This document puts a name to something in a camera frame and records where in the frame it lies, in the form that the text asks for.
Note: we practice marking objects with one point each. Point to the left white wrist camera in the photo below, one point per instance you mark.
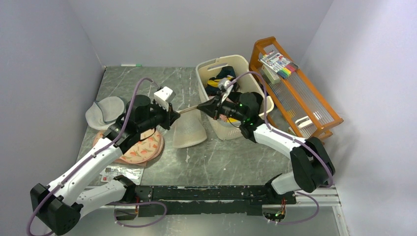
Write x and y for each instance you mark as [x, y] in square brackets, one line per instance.
[163, 97]

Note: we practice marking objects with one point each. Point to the orange wooden rack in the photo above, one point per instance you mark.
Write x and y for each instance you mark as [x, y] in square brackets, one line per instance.
[303, 107]

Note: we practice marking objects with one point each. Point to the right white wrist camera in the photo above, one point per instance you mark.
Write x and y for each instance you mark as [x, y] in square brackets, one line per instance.
[225, 86]

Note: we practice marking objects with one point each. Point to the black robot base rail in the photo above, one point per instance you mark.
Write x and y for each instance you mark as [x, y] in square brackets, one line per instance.
[188, 200]

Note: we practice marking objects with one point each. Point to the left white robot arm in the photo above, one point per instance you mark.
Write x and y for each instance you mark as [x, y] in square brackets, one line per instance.
[64, 201]

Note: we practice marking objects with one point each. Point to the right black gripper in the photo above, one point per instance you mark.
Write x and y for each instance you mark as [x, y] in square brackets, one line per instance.
[213, 106]

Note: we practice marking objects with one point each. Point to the floral pink laundry bag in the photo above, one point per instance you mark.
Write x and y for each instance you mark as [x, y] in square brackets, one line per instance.
[144, 151]

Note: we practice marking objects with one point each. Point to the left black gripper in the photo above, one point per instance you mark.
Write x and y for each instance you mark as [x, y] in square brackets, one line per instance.
[169, 116]

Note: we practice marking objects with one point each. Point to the green white marker pen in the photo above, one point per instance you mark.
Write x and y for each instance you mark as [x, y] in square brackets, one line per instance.
[131, 65]

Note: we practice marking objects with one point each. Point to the coloured marker pen pack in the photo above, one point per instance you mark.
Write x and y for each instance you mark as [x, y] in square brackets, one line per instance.
[279, 64]

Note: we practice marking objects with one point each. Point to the white mesh laundry bag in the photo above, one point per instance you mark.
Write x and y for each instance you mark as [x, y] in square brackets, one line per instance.
[188, 128]

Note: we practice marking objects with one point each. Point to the black yellow garment in basket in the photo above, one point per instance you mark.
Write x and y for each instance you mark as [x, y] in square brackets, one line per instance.
[212, 88]

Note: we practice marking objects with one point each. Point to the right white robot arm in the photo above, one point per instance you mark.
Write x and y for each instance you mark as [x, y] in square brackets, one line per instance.
[311, 165]

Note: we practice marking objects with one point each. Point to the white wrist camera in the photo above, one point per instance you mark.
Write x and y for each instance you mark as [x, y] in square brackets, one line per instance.
[225, 86]
[163, 97]

